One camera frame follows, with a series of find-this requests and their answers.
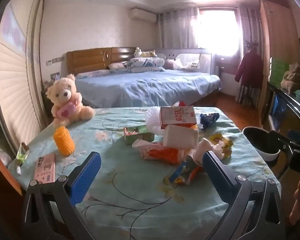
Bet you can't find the bed with blue sheet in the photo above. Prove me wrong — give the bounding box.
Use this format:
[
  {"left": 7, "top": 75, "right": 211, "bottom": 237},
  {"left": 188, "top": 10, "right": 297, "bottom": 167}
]
[{"left": 74, "top": 69, "right": 222, "bottom": 108}]

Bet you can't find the white bed guard rail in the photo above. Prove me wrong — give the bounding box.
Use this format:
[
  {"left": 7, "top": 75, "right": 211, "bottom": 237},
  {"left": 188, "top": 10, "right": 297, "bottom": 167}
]
[{"left": 155, "top": 49, "right": 217, "bottom": 74}]

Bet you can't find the black glossy cabinet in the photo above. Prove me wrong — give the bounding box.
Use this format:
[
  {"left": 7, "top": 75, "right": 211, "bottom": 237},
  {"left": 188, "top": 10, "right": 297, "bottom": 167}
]
[{"left": 261, "top": 81, "right": 300, "bottom": 135}]

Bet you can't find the round black trash bin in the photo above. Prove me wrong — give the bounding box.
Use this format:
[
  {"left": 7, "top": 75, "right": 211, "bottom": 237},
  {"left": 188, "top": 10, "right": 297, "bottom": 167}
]
[{"left": 242, "top": 126, "right": 282, "bottom": 162}]

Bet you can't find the blue printed pillow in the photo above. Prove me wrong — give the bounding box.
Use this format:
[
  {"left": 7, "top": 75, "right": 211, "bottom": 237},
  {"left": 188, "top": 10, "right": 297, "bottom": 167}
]
[{"left": 126, "top": 57, "right": 165, "bottom": 73}]

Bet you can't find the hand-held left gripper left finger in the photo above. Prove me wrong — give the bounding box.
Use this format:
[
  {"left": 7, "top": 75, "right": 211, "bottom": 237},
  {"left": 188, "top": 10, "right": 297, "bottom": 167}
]
[{"left": 22, "top": 151, "right": 102, "bottom": 240}]

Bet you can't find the wall switch panel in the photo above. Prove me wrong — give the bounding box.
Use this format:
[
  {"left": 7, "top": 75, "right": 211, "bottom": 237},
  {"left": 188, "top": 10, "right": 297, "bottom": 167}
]
[{"left": 46, "top": 57, "right": 65, "bottom": 65}]

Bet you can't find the yellow snack wrapper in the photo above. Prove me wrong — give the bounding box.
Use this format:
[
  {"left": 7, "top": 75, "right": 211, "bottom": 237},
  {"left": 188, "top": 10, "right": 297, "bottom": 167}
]
[{"left": 209, "top": 133, "right": 234, "bottom": 158}]

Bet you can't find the blue snack wrapper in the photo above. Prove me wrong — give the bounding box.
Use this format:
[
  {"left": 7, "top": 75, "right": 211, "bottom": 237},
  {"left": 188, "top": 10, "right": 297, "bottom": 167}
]
[{"left": 199, "top": 112, "right": 220, "bottom": 128}]

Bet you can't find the red snack packet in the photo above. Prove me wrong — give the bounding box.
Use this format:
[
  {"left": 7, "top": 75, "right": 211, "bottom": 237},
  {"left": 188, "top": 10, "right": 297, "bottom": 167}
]
[{"left": 132, "top": 139, "right": 188, "bottom": 166}]

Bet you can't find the brown plush toy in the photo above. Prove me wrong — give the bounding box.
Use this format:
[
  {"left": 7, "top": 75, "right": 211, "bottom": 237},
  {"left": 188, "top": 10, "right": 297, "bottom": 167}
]
[{"left": 281, "top": 66, "right": 300, "bottom": 92}]

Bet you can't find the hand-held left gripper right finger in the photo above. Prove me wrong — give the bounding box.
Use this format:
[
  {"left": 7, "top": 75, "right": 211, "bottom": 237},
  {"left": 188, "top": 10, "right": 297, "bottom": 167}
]
[{"left": 202, "top": 151, "right": 282, "bottom": 240}]

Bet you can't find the crumpled white tissue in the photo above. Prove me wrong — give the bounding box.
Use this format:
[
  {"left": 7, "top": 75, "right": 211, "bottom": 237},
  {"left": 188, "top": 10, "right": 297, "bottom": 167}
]
[{"left": 192, "top": 138, "right": 224, "bottom": 162}]

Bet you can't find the white air conditioner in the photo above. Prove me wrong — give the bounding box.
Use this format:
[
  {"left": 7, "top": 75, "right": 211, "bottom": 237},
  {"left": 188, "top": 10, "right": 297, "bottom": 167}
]
[{"left": 130, "top": 8, "right": 157, "bottom": 22}]

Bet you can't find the pink printed card box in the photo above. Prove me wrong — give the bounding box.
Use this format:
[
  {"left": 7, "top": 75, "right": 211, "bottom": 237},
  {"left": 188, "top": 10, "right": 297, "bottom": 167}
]
[{"left": 34, "top": 153, "right": 57, "bottom": 182}]

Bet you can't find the small green bottle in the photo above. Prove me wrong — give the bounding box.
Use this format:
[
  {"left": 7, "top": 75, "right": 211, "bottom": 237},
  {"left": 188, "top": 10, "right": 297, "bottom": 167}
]
[{"left": 15, "top": 142, "right": 30, "bottom": 175}]

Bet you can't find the grey patterned curtain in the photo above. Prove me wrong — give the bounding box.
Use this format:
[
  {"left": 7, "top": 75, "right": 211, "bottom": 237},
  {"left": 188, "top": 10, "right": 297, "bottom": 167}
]
[
  {"left": 236, "top": 5, "right": 262, "bottom": 55},
  {"left": 156, "top": 7, "right": 199, "bottom": 49}
]

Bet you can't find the green floral tablecloth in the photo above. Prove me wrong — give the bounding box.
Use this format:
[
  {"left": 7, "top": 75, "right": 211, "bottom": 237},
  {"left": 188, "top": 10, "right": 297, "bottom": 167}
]
[{"left": 7, "top": 106, "right": 282, "bottom": 240}]

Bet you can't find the small drawer cabinet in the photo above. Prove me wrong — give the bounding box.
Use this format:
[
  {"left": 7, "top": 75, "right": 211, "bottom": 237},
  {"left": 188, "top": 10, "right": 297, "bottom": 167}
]
[{"left": 215, "top": 54, "right": 240, "bottom": 74}]

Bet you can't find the pink plush toy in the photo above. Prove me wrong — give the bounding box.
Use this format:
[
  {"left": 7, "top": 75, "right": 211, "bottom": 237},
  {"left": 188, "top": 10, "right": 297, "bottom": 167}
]
[{"left": 164, "top": 59, "right": 180, "bottom": 70}]

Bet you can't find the small white pillow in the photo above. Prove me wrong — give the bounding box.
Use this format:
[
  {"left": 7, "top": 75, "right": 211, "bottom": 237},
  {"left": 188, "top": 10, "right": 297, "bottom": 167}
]
[{"left": 108, "top": 62, "right": 128, "bottom": 71}]

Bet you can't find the white and yellow plush toy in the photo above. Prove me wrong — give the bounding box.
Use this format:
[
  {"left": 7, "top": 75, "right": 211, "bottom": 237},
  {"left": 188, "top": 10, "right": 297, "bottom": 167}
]
[{"left": 134, "top": 47, "right": 157, "bottom": 58}]

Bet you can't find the white sliding wardrobe door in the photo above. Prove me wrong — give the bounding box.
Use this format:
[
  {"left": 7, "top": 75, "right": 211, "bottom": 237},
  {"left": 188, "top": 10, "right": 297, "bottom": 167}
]
[{"left": 0, "top": 0, "right": 53, "bottom": 160}]

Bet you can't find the dark red coat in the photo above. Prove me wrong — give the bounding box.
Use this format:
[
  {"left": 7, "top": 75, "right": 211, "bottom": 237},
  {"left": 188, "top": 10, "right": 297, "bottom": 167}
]
[{"left": 234, "top": 50, "right": 263, "bottom": 88}]

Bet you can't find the orange and blue wrapper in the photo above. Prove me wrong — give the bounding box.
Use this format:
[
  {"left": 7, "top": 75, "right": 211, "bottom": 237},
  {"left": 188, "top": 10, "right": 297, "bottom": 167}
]
[{"left": 169, "top": 155, "right": 205, "bottom": 185}]

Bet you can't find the green cardboard box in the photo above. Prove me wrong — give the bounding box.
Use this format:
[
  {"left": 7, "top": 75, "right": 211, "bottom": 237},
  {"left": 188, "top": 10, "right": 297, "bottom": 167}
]
[{"left": 123, "top": 125, "right": 155, "bottom": 145}]

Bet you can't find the bright window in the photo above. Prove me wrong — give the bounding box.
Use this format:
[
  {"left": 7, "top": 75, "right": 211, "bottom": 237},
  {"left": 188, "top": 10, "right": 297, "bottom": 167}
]
[{"left": 197, "top": 7, "right": 240, "bottom": 55}]

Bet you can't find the tall wooden wardrobe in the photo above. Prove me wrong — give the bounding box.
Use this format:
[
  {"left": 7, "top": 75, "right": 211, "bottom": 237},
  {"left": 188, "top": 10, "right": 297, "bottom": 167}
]
[{"left": 257, "top": 0, "right": 300, "bottom": 77}]

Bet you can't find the red and white carton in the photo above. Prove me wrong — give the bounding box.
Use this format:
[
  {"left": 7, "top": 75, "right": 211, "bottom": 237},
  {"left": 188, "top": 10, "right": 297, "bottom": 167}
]
[{"left": 159, "top": 106, "right": 197, "bottom": 128}]

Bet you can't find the cream teddy bear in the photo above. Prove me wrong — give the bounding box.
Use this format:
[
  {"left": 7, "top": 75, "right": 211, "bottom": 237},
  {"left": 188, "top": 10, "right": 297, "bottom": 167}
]
[{"left": 45, "top": 74, "right": 96, "bottom": 128}]

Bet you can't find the white cloth bundle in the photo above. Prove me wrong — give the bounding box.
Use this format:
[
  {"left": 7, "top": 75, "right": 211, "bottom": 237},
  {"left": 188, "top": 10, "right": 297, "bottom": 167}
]
[{"left": 0, "top": 146, "right": 13, "bottom": 167}]

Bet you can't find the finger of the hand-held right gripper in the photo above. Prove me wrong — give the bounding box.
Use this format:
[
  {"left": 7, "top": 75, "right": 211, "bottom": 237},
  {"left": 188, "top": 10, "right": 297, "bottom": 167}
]
[
  {"left": 269, "top": 130, "right": 298, "bottom": 153},
  {"left": 287, "top": 129, "right": 300, "bottom": 147}
]

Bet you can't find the dark wooden nightstand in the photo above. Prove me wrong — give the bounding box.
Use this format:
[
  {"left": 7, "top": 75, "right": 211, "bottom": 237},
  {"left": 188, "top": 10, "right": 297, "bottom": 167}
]
[{"left": 41, "top": 80, "right": 55, "bottom": 125}]

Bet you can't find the green storage box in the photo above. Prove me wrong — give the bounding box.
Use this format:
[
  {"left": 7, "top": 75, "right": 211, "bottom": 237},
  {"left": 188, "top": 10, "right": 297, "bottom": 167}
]
[{"left": 269, "top": 57, "right": 290, "bottom": 83}]

